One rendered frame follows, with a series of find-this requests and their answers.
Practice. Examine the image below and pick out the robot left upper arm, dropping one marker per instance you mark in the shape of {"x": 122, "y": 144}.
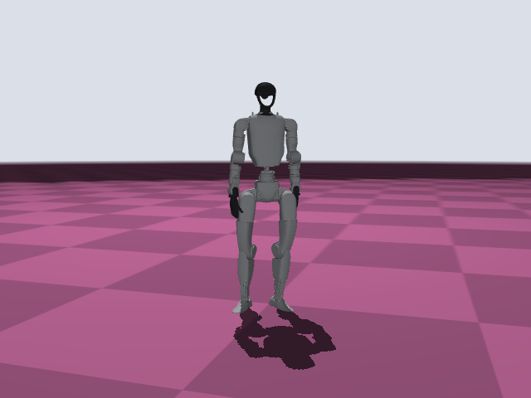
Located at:
{"x": 292, "y": 156}

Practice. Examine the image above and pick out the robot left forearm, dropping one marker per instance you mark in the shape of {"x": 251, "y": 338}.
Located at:
{"x": 294, "y": 175}

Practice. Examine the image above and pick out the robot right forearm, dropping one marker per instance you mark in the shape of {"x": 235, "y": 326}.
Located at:
{"x": 234, "y": 178}

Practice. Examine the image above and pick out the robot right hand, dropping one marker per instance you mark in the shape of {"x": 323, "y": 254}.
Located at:
{"x": 234, "y": 203}

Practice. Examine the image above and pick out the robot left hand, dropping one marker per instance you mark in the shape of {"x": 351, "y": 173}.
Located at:
{"x": 296, "y": 191}

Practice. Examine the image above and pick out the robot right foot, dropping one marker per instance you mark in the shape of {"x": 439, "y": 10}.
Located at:
{"x": 242, "y": 306}

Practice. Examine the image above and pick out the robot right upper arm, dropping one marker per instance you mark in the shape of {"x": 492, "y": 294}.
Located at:
{"x": 238, "y": 139}

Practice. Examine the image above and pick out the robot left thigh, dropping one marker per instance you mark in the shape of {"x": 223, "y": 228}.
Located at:
{"x": 287, "y": 222}

